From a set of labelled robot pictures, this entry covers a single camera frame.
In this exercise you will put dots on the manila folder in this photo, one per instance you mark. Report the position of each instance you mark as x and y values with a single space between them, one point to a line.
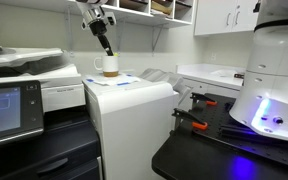
161 6

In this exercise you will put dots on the white printer finisher unit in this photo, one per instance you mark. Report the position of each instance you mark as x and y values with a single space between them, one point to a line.
130 123

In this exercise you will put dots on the small dark countertop object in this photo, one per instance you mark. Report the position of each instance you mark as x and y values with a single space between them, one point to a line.
239 76

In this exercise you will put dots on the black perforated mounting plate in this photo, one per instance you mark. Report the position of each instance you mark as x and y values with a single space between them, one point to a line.
217 123

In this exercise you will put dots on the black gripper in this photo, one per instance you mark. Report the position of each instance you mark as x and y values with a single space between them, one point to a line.
98 28

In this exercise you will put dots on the white paper sheet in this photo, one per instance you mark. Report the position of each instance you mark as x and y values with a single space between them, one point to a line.
107 80

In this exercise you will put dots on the white mug with brown base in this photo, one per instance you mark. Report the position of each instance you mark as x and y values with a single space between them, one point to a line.
110 64

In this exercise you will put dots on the white wall mail sorter shelf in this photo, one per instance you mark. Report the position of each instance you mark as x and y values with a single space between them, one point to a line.
134 15

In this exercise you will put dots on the office copier machine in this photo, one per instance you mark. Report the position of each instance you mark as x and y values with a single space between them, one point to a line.
60 143

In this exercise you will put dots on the white counter cabinet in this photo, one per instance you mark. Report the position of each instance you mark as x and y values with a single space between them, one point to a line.
204 71

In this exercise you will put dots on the copier touchscreen panel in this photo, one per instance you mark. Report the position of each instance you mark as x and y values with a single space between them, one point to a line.
4 110

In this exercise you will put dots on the white shelf bracket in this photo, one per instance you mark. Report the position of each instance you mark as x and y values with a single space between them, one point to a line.
155 36
118 36
69 36

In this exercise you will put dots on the blue tape piece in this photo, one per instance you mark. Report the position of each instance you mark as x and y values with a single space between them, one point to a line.
123 83
129 75
90 80

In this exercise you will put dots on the black robot cart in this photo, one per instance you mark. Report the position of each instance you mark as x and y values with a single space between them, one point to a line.
190 160

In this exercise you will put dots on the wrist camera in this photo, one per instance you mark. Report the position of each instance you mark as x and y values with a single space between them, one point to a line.
110 18

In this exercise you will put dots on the white upper wall cabinet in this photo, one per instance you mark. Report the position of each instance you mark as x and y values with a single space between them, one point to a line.
214 16

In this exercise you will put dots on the white paper stack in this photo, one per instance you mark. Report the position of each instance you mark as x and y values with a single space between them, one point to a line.
158 12

